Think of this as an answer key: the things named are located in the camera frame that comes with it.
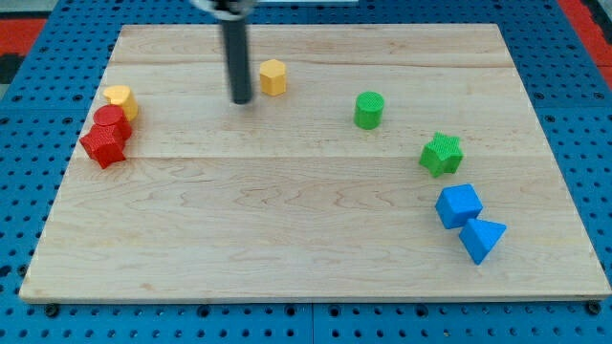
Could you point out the red star block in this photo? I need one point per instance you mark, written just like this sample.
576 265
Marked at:
104 144

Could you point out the green circle block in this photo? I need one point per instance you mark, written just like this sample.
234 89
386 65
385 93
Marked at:
368 110

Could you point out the red circle block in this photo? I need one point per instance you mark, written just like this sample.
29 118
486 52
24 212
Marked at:
113 115

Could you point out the yellow heart block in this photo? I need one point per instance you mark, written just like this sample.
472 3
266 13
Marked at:
122 96

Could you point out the blue cube block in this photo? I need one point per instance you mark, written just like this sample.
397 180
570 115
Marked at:
458 203

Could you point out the wooden board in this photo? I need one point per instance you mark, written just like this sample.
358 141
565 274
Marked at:
287 200

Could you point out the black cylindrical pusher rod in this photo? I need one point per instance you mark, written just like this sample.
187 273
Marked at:
236 46

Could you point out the yellow hexagon block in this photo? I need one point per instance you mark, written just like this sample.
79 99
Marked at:
273 77

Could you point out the green star block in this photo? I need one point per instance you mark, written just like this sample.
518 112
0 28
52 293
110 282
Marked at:
441 155

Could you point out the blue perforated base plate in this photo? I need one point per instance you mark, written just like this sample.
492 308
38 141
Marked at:
44 108

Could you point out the silver rod mount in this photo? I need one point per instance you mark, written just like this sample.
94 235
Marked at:
226 9

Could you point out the blue triangle block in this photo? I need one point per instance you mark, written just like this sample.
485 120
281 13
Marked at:
479 237

